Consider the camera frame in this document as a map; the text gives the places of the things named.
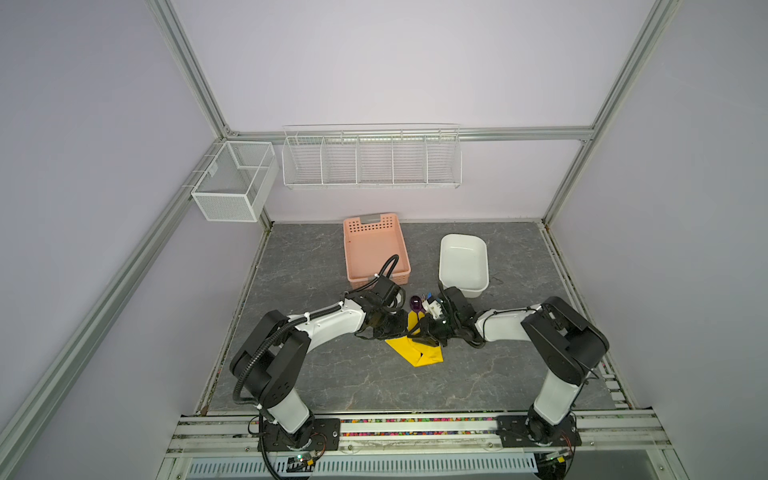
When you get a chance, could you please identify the yellow paper napkin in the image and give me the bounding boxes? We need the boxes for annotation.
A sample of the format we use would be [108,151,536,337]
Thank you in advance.
[386,311,444,367]

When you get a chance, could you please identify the purple iridescent spoon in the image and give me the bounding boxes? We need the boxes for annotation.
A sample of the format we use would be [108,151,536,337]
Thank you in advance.
[409,295,423,312]

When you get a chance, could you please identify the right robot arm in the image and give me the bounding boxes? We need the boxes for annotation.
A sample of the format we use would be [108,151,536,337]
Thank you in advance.
[407,287,610,447]

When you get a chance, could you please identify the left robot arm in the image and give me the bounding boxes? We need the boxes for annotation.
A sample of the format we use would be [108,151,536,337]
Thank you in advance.
[230,254,408,448]

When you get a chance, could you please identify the white plastic tray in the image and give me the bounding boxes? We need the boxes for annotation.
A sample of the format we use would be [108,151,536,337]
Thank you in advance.
[438,234,489,299]

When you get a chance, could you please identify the pink perforated plastic basket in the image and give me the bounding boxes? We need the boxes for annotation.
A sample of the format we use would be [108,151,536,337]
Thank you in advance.
[343,213,411,288]

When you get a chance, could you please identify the green circuit board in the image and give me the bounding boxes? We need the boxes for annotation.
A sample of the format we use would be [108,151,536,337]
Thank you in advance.
[285,456,315,473]

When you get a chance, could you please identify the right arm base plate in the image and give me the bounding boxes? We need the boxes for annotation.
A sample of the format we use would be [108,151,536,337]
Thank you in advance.
[497,413,582,448]

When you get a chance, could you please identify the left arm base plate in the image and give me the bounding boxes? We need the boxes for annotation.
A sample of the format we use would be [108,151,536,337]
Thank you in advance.
[259,417,341,452]

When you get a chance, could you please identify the white slotted cable duct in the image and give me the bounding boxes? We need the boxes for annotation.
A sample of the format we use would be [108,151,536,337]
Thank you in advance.
[186,452,538,479]

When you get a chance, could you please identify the white wire wall rack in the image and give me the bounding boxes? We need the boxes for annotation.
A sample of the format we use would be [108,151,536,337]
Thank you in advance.
[282,123,463,189]

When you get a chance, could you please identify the white mesh wall basket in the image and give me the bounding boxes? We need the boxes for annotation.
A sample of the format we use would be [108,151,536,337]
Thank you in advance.
[192,141,280,223]

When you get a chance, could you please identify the aluminium mounting rail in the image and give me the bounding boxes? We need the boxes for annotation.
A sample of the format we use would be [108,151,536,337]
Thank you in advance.
[165,410,672,458]

